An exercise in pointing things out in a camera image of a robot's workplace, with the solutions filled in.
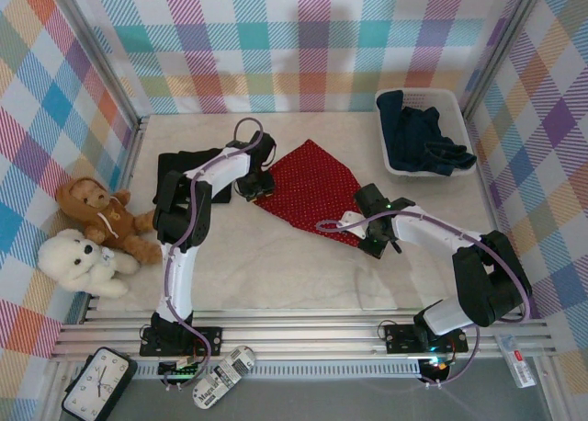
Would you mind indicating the white plastic basket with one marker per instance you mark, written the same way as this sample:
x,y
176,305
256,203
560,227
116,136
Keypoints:
x,y
459,104

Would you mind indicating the right green circuit board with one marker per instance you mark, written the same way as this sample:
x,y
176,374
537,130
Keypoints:
x,y
436,365

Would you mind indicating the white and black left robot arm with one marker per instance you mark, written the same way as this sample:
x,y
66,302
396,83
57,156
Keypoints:
x,y
177,283

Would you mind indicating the aluminium extrusion frame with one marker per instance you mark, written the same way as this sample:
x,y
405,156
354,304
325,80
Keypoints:
x,y
298,336

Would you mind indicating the black skirt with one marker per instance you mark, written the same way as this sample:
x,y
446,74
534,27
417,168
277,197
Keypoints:
x,y
177,160

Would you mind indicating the white plush bear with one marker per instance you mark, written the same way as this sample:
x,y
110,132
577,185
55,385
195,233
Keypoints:
x,y
69,260

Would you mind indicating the clear box with red label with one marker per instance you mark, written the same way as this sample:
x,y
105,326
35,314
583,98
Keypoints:
x,y
519,361

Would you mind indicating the brown teddy bear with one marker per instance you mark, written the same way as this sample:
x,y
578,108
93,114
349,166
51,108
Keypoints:
x,y
115,214

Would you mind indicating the green circuit board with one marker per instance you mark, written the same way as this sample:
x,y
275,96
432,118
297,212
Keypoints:
x,y
181,372
436,365

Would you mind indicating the black alarm clock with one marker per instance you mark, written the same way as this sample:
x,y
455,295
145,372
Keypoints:
x,y
98,384

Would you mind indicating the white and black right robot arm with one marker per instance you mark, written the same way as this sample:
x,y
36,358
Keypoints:
x,y
427,230

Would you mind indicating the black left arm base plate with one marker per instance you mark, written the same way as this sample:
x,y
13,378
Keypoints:
x,y
206,340

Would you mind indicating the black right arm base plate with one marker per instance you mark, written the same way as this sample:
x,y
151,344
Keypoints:
x,y
399,338

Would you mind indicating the red polka dot skirt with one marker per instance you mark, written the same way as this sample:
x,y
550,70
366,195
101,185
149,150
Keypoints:
x,y
312,186

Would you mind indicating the aluminium corner post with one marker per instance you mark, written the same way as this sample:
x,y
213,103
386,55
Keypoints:
x,y
500,48
110,67

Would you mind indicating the left green circuit board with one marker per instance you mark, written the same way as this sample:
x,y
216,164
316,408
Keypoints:
x,y
181,372

